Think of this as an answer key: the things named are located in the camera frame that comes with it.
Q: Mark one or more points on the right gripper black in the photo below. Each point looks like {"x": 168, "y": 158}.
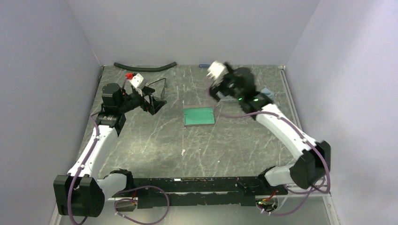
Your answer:
{"x": 215, "y": 89}

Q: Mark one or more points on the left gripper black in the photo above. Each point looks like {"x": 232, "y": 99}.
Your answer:
{"x": 153, "y": 106}

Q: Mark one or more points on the light blue cleaning cloth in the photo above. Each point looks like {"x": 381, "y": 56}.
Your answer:
{"x": 268, "y": 93}

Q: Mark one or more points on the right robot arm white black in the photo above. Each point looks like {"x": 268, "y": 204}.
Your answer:
{"x": 312, "y": 157}

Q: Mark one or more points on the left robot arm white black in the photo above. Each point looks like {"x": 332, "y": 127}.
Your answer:
{"x": 80, "y": 192}

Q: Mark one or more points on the clear plastic organizer box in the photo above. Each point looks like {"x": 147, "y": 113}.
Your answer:
{"x": 228, "y": 99}

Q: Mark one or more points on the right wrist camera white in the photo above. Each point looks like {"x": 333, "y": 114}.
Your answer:
{"x": 216, "y": 71}

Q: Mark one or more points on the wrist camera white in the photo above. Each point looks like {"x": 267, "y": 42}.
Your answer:
{"x": 137, "y": 81}
{"x": 216, "y": 71}

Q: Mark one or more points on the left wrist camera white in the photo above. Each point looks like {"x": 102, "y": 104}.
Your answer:
{"x": 137, "y": 81}

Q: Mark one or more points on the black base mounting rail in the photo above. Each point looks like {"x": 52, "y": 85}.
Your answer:
{"x": 201, "y": 184}

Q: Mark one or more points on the aluminium frame rail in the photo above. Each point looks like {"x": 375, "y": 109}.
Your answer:
{"x": 311, "y": 195}

